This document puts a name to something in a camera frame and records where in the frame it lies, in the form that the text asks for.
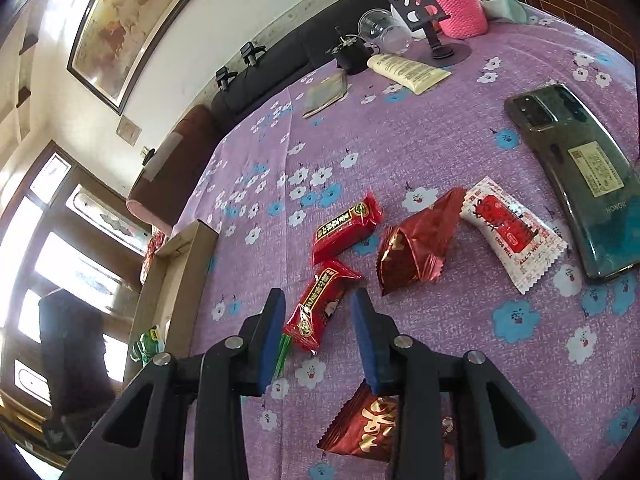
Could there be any green peas snack bag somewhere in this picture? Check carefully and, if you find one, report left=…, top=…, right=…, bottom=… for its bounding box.
left=129, top=326, right=165, bottom=366

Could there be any white red snack packet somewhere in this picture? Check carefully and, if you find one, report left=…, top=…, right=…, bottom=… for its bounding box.
left=460, top=177, right=568, bottom=295

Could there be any red foil snack bag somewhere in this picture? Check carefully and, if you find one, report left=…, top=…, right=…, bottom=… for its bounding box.
left=376, top=188, right=466, bottom=296

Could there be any red gold foil packet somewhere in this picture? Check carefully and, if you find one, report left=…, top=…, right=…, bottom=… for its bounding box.
left=316, top=378, right=457, bottom=463

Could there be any cardboard tray box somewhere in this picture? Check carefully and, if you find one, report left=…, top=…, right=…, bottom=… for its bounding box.
left=128, top=220, right=218, bottom=358

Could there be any maroon armchair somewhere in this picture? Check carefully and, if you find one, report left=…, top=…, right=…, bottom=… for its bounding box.
left=126, top=105, right=219, bottom=234

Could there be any red bar snack pack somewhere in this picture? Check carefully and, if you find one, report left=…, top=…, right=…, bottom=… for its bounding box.
left=311, top=193, right=383, bottom=266

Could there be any black smartphone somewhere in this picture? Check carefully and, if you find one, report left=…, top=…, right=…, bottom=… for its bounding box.
left=504, top=84, right=639, bottom=283

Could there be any purple floral tablecloth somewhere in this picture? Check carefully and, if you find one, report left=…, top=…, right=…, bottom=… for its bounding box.
left=182, top=16, right=640, bottom=480

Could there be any cream lotion tube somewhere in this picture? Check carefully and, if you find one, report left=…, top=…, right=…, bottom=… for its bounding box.
left=367, top=54, right=451, bottom=96

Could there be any small olive notebook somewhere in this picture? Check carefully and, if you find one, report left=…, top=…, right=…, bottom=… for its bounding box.
left=303, top=70, right=347, bottom=118

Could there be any framed horse painting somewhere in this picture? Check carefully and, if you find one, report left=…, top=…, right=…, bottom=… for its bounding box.
left=66, top=0, right=190, bottom=114

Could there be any black pen cup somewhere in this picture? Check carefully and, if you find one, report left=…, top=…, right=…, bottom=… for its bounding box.
left=328, top=27, right=375, bottom=76

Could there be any black leather sofa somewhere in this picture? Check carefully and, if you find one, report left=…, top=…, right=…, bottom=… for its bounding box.
left=210, top=0, right=388, bottom=136

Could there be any clear plastic cup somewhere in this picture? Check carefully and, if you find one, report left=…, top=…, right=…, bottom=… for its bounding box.
left=358, top=9, right=412, bottom=55

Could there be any black phone stand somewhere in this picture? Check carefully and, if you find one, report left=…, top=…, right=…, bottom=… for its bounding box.
left=387, top=0, right=472, bottom=68

